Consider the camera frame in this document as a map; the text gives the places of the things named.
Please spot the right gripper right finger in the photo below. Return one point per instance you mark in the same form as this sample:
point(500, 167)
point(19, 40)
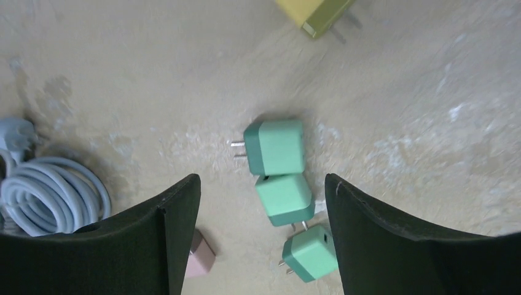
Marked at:
point(384, 250)

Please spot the yellow plug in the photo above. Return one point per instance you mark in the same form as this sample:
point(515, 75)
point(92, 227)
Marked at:
point(318, 17)

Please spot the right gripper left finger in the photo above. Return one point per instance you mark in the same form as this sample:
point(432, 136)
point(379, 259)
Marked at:
point(142, 250)

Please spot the pink plug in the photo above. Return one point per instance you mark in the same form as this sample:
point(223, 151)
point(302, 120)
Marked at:
point(201, 256)

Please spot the green plug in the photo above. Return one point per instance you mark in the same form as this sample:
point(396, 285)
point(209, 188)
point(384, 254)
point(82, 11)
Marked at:
point(310, 254)
point(274, 147)
point(287, 199)

